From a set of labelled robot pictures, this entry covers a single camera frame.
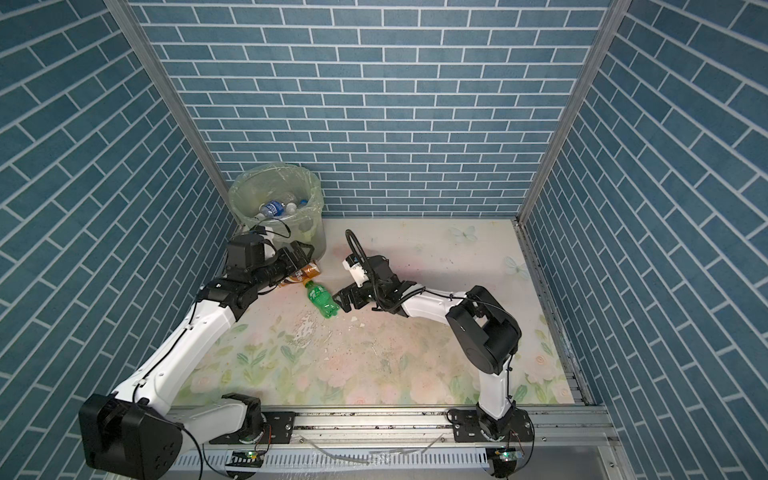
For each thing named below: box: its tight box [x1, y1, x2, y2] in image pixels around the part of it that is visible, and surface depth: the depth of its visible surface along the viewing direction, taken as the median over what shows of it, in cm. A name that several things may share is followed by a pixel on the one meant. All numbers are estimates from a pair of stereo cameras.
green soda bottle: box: [305, 280, 340, 319], surface depth 95 cm
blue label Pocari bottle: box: [258, 200, 285, 217], surface depth 98 cm
